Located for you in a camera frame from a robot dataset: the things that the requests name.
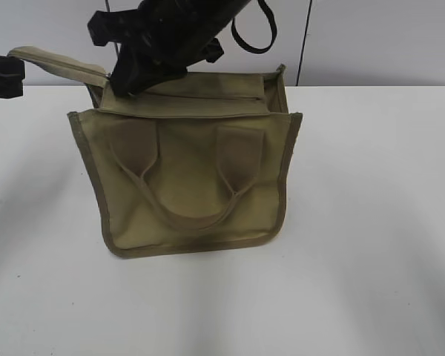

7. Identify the olive yellow canvas bag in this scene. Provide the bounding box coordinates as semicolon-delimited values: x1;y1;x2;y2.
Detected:
10;46;303;258

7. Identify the black cable loop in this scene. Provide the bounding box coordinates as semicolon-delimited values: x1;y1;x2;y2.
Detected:
231;0;278;53

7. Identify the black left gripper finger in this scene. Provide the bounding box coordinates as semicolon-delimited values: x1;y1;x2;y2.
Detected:
0;56;24;86

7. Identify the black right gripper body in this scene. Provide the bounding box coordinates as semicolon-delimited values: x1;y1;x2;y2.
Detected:
88;0;248;67

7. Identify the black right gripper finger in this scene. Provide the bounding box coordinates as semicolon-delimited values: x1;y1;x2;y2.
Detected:
140;67;188;91
109;44;159;96
0;85;23;99

